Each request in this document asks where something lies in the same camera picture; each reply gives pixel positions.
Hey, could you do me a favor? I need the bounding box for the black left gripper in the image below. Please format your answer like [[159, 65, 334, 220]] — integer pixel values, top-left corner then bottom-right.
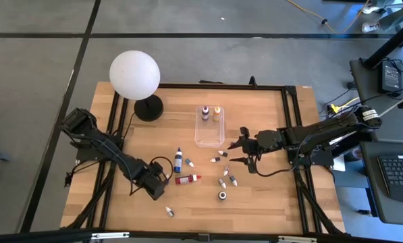
[[133, 161, 168, 201]]

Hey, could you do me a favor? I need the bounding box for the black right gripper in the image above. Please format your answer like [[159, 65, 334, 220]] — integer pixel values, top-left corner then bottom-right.
[[227, 126, 284, 174]]

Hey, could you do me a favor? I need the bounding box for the large blue food coloring bottle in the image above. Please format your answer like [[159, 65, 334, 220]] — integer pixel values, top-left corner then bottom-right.
[[173, 146, 184, 173]]

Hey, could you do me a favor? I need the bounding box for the large red food coloring bottle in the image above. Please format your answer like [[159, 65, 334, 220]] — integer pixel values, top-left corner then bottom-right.
[[174, 173, 203, 186]]

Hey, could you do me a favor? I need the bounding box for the clear plastic bin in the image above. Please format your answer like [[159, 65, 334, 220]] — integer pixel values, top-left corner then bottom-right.
[[194, 105, 226, 149]]

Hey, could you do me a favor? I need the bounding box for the white paper sheet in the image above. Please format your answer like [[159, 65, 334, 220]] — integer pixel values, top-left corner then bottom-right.
[[331, 155, 348, 173]]

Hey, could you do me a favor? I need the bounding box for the white globe table lamp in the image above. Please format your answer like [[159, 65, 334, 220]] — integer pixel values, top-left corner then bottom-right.
[[109, 49, 165, 123]]

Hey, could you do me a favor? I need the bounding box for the black beam with silver brackets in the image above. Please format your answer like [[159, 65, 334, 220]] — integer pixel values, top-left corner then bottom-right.
[[0, 227, 403, 243]]

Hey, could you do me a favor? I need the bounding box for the grey side desk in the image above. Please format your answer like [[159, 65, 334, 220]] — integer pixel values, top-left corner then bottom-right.
[[348, 57, 403, 144]]

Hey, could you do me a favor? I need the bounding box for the black power adapter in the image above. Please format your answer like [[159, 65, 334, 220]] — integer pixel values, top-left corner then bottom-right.
[[380, 59, 403, 95]]

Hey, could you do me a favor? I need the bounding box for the person's foot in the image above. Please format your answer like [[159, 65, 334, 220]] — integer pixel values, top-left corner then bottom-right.
[[361, 20, 381, 34], [362, 3, 379, 15]]

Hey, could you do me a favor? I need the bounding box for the black diagonal desk leg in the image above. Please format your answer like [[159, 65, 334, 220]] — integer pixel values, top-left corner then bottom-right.
[[362, 24, 403, 71]]

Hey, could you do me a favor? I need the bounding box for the person's leg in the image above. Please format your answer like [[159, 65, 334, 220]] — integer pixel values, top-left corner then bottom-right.
[[378, 11, 403, 32]]

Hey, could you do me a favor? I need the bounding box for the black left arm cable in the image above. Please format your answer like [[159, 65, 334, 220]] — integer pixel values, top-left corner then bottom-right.
[[149, 155, 174, 186]]

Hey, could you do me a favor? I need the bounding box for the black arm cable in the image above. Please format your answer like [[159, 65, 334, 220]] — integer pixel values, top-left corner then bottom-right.
[[254, 148, 303, 178], [149, 155, 174, 186]]

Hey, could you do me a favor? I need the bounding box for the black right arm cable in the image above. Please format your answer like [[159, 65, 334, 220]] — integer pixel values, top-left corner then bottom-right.
[[254, 148, 303, 178]]

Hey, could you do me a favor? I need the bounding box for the black lamp cable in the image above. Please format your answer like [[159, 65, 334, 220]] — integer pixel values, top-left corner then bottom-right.
[[122, 111, 137, 140]]

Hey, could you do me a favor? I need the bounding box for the black aluminium table frame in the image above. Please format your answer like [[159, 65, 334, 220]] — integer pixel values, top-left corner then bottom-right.
[[63, 82, 346, 237]]

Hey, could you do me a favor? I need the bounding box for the yellow connector with cable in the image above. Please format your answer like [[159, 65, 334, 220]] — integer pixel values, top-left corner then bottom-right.
[[329, 97, 361, 114]]

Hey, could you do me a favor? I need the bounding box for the yellow floor cable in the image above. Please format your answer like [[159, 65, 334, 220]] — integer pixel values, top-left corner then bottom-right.
[[286, 0, 371, 34]]

